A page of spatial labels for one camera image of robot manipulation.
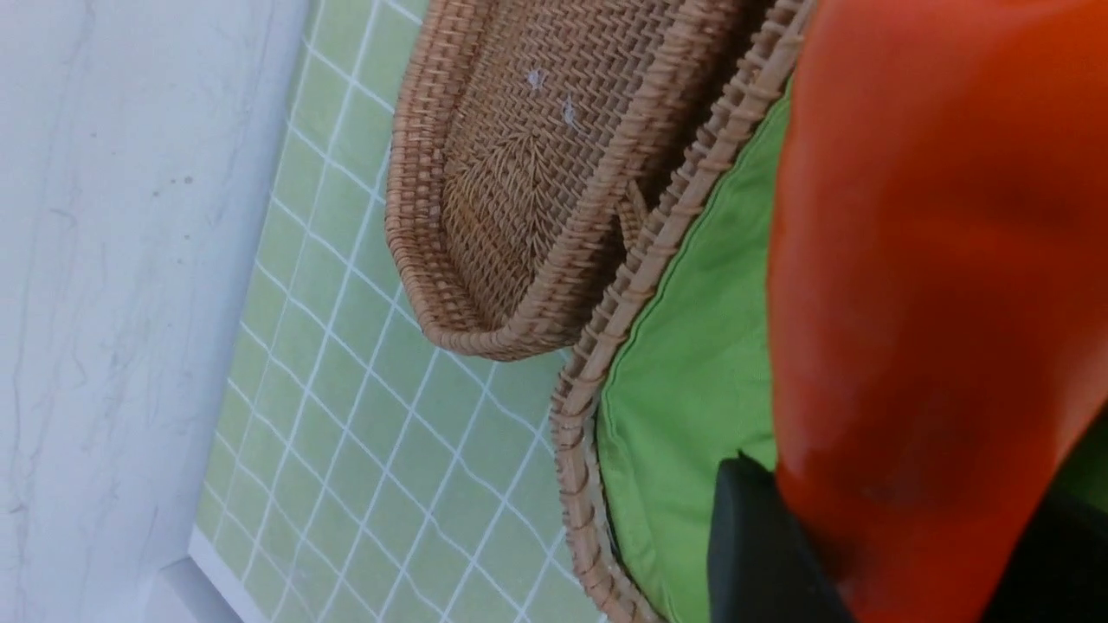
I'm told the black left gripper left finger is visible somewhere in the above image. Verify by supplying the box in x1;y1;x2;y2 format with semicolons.
707;456;854;622

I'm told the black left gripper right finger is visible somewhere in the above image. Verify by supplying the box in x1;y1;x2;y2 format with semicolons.
982;490;1107;622

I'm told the red carrot toy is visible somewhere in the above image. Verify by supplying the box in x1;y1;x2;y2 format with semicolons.
768;1;1107;622

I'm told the green fabric basket liner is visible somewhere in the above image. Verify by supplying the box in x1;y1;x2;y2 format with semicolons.
597;75;1105;622

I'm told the green checkered tablecloth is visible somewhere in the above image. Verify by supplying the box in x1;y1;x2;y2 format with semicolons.
189;1;604;622

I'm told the woven wicker basket lid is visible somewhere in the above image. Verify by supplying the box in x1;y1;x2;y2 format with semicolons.
384;1;758;361

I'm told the woven wicker basket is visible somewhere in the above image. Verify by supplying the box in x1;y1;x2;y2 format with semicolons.
548;1;815;622

